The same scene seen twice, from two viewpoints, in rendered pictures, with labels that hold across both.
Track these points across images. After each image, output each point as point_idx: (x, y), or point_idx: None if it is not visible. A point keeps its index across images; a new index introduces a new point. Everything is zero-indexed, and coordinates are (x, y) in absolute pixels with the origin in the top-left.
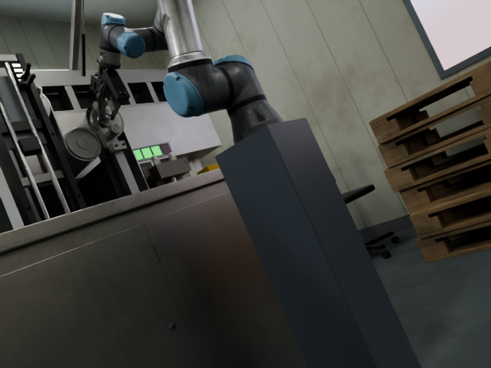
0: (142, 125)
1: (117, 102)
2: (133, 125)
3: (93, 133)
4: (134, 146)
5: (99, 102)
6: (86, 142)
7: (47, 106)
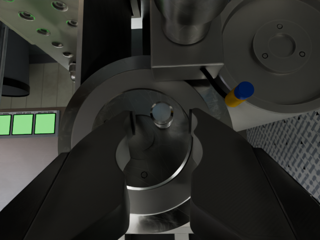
0: (1, 182)
1: (76, 191)
2: (21, 186)
3: (228, 76)
4: (40, 142)
5: (312, 203)
6: (268, 50)
7: None
